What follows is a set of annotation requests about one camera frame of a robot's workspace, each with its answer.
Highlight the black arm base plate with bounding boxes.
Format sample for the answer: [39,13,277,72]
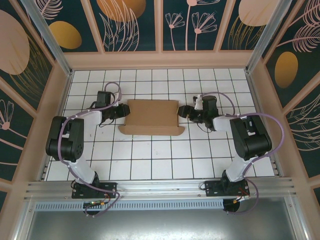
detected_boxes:
[71,181,118,200]
[204,179,251,197]

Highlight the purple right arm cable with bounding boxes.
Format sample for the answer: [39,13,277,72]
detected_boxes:
[199,91,286,215]

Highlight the aluminium mounting rail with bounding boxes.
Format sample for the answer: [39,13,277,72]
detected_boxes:
[23,177,300,201]

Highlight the aluminium table side rail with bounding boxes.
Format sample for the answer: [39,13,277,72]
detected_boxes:
[244,71,285,179]
[38,71,75,181]

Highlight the grey metal sheet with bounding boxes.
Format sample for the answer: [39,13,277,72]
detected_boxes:
[14,197,308,240]

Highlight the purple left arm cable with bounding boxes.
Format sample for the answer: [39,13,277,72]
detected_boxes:
[57,82,123,218]

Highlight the aluminium frame post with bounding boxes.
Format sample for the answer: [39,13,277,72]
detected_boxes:
[244,0,287,73]
[19,0,75,77]

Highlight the grey slotted cable duct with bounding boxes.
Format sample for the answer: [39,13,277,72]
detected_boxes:
[33,199,225,211]

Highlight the brown cardboard paper box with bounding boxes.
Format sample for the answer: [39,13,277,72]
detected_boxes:
[117,99,185,137]

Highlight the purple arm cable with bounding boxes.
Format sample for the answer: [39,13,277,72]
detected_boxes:
[57,82,123,218]
[199,91,286,215]

